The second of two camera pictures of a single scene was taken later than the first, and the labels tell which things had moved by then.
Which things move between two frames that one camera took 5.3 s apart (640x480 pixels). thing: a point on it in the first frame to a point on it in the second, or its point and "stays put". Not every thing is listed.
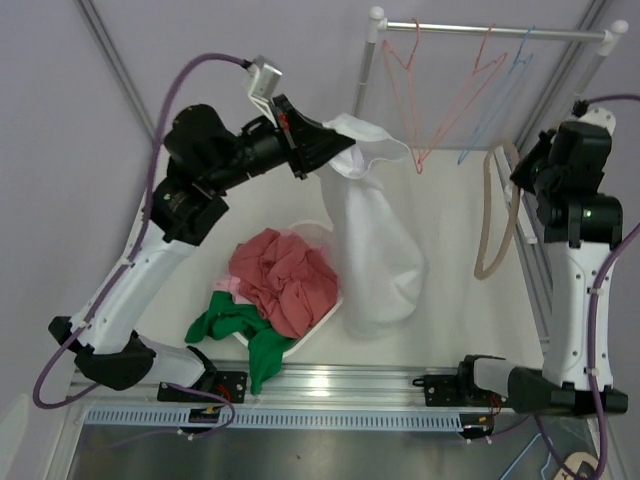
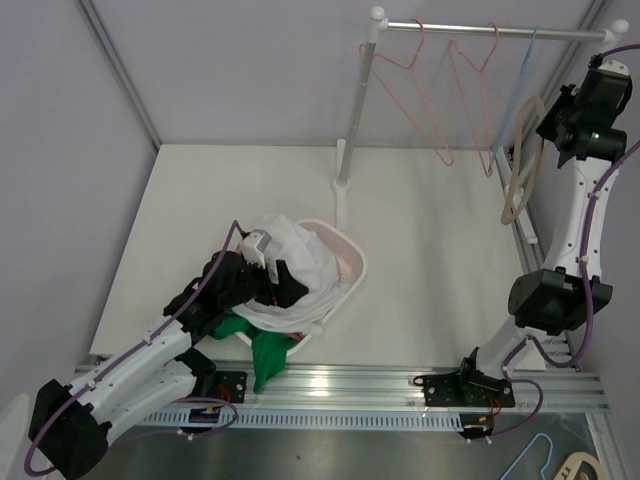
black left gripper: [308, 143] to [284, 293]
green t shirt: [226, 319] stays put
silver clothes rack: [378, 21] stays put
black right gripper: [522, 173] to [546, 128]
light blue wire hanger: [518, 68] to [514, 98]
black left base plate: [226, 384] stays put
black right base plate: [457, 390] stays put
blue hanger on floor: [508, 471] stays put
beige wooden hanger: [480, 269] to [508, 213]
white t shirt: [382, 266] to [311, 261]
